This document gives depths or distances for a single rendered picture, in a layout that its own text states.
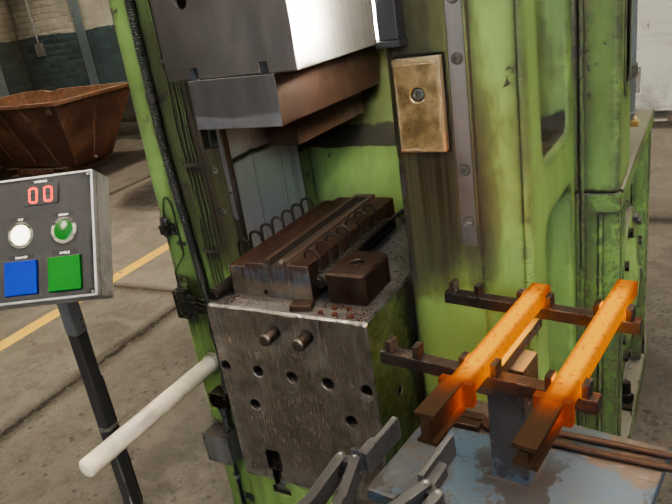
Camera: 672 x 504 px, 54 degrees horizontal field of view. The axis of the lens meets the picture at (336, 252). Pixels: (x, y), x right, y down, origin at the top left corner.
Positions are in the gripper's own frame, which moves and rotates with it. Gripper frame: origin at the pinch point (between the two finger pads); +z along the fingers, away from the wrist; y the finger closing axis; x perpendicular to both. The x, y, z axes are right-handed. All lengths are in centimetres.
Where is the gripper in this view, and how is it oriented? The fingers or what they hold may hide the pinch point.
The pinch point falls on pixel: (411, 450)
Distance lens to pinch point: 80.7
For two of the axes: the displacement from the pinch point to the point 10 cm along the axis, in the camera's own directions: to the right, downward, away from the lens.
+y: 7.8, 1.2, -6.1
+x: -2.0, -8.8, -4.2
